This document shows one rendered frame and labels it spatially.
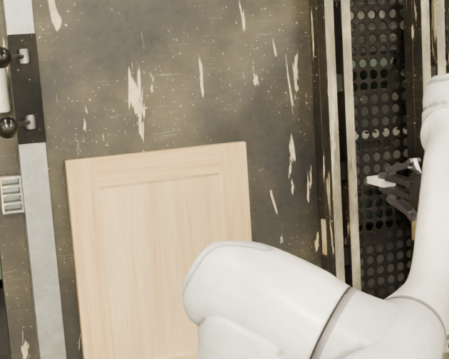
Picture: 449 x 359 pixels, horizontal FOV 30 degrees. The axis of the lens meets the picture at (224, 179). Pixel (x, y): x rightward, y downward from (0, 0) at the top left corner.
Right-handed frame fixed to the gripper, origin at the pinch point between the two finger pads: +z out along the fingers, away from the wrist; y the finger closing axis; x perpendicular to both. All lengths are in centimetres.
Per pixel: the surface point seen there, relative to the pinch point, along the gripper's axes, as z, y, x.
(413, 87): 5.2, 18.8, -11.9
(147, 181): 6.7, 4.6, 49.2
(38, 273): 4, -10, 72
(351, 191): 1.3, -1.6, 6.4
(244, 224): 6.6, -6.6, 29.0
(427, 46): 1.3, 27.6, -13.4
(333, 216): 1.3, -6.6, 10.8
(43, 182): 4, 7, 70
